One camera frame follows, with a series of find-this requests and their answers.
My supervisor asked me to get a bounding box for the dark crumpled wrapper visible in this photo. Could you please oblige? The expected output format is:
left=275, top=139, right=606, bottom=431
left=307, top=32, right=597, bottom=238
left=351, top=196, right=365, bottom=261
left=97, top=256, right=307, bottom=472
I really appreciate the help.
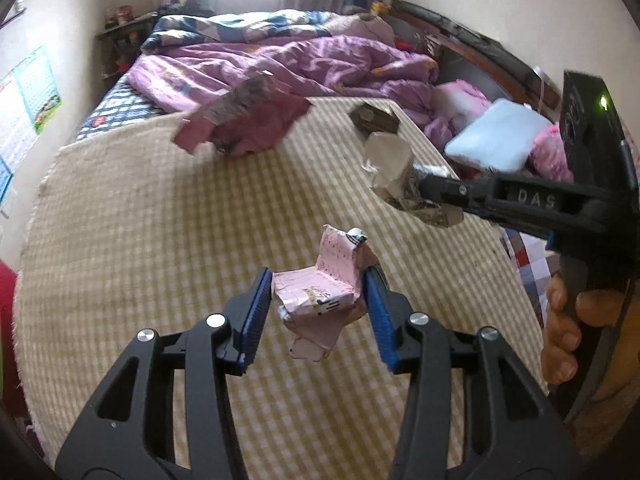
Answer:
left=348, top=101, right=401, bottom=134

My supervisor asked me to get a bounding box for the pink printed cloth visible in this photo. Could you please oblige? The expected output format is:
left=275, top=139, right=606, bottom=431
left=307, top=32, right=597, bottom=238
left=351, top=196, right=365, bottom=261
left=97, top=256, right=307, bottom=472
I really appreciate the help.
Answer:
left=530, top=122, right=576, bottom=183

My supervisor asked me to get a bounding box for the small crushed pink carton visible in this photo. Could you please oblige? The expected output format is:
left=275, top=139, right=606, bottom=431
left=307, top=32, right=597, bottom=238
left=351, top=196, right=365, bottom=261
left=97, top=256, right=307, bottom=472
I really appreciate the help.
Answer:
left=271, top=225, right=381, bottom=362

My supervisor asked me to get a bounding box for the large torn pink carton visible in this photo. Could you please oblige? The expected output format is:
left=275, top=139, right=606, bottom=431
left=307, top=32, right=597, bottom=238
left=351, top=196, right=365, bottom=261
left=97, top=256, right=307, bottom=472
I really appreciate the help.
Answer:
left=171, top=72, right=313, bottom=157

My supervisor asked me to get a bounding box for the wooden headboard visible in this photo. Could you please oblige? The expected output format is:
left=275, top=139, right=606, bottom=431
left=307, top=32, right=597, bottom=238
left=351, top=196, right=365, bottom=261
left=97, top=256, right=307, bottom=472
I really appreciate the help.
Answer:
left=390, top=0, right=566, bottom=121

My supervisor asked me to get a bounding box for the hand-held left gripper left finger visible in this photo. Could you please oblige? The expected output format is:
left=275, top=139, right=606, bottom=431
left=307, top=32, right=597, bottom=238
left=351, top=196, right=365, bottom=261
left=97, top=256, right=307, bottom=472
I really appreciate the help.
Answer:
left=54, top=267, right=274, bottom=480

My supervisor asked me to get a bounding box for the purple quilt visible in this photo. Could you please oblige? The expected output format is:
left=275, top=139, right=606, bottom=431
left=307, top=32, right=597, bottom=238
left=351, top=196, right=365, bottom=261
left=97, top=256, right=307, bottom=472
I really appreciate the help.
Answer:
left=127, top=35, right=441, bottom=146

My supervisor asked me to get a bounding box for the blue patchwork quilt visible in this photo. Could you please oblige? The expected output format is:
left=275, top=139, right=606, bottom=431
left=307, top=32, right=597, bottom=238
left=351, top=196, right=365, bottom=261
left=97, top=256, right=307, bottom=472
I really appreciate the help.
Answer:
left=140, top=10, right=361, bottom=53

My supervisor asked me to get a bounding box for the person's right hand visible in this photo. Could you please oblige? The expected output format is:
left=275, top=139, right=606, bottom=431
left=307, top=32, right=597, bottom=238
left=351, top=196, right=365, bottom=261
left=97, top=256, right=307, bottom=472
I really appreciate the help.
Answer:
left=540, top=275, right=628, bottom=387

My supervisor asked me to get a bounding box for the beige checkered mat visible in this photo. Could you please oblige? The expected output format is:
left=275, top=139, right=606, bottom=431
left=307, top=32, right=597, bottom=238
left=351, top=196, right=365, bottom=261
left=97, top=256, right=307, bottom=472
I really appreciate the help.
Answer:
left=12, top=96, right=551, bottom=480

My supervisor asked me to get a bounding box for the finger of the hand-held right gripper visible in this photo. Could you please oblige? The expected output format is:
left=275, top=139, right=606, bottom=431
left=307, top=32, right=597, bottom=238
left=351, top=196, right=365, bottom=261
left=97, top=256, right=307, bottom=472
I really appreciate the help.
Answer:
left=419, top=174, right=501, bottom=207
left=440, top=200, right=551, bottom=242

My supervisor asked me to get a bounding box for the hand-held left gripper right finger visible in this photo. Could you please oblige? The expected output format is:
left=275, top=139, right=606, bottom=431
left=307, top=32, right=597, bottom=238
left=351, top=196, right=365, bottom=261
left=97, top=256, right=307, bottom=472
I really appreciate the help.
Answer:
left=364, top=266, right=586, bottom=480

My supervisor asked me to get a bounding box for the teal wall poster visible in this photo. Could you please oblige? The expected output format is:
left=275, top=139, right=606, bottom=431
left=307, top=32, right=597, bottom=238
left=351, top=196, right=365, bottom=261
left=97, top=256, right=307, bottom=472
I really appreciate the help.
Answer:
left=14, top=45, right=63, bottom=136

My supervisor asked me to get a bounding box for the silver wrapper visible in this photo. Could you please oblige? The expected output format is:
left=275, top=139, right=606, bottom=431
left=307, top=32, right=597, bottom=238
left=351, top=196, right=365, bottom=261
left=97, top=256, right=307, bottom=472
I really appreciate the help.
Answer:
left=362, top=131, right=466, bottom=228

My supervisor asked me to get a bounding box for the pink and white pillow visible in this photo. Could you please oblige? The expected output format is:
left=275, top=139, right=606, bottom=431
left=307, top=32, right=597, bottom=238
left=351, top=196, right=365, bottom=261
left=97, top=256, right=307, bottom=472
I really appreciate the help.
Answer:
left=432, top=80, right=493, bottom=133

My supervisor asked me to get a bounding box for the light blue pillow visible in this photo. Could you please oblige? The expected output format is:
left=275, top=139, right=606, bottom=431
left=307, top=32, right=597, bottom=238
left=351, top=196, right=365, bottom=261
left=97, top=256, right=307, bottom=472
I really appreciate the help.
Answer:
left=444, top=99, right=546, bottom=173

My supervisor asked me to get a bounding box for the dark wall bar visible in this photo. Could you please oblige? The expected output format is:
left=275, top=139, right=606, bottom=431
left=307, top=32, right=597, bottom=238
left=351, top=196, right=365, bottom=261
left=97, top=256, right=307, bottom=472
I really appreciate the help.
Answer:
left=0, top=0, right=27, bottom=28

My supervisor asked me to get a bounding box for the dark wooden shelf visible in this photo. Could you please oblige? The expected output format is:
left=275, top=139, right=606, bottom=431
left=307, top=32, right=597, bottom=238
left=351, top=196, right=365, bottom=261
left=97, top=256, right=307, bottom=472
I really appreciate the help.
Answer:
left=96, top=5, right=161, bottom=81

